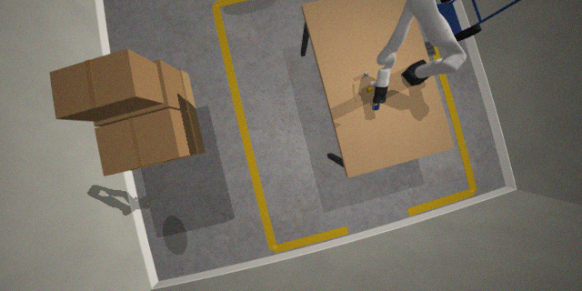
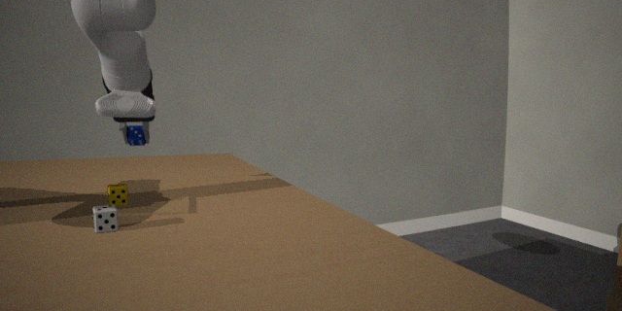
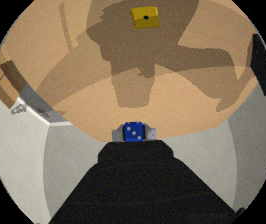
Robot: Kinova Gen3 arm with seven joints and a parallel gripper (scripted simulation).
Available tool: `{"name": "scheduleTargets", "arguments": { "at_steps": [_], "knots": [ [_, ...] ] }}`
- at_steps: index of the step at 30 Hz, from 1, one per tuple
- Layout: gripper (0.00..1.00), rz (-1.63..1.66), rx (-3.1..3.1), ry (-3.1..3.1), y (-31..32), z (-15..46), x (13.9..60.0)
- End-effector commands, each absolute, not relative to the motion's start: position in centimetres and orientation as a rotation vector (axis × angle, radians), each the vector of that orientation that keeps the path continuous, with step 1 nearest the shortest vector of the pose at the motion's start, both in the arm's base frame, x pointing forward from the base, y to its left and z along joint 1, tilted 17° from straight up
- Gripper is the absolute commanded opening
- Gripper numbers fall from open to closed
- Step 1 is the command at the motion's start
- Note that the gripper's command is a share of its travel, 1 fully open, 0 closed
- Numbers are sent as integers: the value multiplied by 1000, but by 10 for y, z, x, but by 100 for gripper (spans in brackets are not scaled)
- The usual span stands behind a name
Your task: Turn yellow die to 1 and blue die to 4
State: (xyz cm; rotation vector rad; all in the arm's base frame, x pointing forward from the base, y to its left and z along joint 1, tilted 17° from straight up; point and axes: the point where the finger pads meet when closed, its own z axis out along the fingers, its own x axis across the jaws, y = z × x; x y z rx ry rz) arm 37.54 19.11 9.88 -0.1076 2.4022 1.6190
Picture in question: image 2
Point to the yellow die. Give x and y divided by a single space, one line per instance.
118 194

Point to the white die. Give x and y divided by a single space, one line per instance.
105 218

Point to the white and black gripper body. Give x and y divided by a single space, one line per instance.
125 99

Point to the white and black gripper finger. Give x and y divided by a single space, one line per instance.
124 128
145 127

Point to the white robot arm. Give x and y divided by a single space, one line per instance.
122 54

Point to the blue die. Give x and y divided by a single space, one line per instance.
135 135

